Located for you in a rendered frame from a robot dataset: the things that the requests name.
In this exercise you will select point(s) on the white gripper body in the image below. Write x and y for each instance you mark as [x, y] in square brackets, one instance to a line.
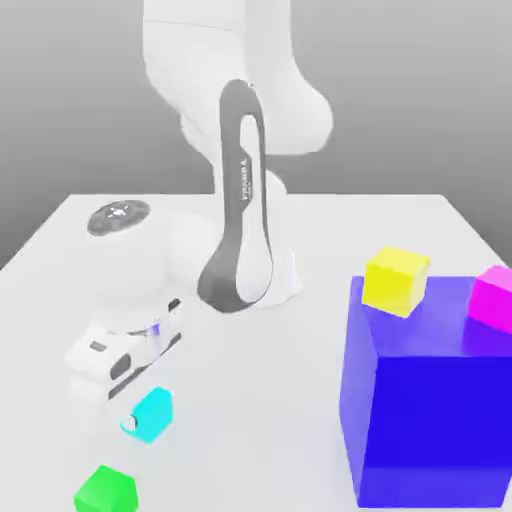
[148, 366]

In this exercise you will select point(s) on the small cyan cube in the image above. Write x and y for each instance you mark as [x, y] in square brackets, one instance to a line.
[154, 414]

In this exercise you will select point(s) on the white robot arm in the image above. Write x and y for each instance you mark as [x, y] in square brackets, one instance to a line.
[240, 120]

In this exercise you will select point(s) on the small green cube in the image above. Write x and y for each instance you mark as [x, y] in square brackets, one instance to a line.
[107, 492]

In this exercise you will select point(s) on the small yellow cube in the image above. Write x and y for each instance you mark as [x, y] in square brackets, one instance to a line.
[394, 282]

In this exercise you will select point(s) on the small magenta cube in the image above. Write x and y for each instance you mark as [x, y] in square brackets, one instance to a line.
[494, 300]

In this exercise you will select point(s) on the large blue box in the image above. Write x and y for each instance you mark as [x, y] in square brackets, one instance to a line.
[432, 420]

